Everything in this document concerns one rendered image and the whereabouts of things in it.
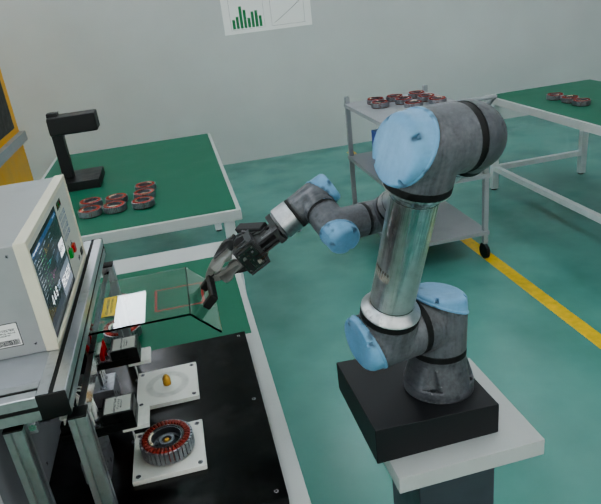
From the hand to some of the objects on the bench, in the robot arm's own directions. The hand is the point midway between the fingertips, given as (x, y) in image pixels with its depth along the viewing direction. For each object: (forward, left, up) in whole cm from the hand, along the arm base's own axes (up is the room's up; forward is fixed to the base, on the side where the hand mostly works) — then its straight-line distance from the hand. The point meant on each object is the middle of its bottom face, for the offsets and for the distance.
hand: (210, 275), depth 140 cm
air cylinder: (+28, -7, -30) cm, 41 cm away
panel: (+41, +3, -31) cm, 51 cm away
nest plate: (+18, +19, -30) cm, 40 cm away
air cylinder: (+32, +16, -31) cm, 48 cm away
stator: (+18, +19, -29) cm, 39 cm away
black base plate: (+17, +7, -32) cm, 37 cm away
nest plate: (+13, -4, -29) cm, 32 cm away
